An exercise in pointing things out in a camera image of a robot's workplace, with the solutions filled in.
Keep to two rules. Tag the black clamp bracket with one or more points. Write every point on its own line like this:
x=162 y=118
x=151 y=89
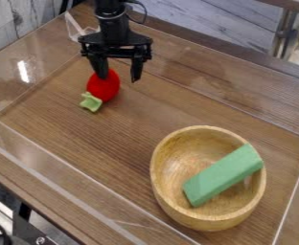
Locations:
x=19 y=232

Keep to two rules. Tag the green rectangular block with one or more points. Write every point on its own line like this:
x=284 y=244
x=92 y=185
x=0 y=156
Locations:
x=222 y=175

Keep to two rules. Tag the clear acrylic tray wall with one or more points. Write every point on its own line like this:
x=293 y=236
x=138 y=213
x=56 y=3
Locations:
x=88 y=210

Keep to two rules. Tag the wooden bowl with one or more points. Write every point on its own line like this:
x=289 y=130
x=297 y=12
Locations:
x=186 y=152

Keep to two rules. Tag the clear acrylic corner bracket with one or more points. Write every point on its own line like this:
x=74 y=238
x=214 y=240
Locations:
x=75 y=30

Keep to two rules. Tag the red plush fruit green stem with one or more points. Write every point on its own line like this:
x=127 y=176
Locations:
x=102 y=90

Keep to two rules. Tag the metal table leg background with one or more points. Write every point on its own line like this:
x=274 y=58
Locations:
x=286 y=38

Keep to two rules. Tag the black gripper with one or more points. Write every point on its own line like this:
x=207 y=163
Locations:
x=135 y=47

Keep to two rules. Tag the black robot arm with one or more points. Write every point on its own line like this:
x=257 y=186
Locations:
x=114 y=19

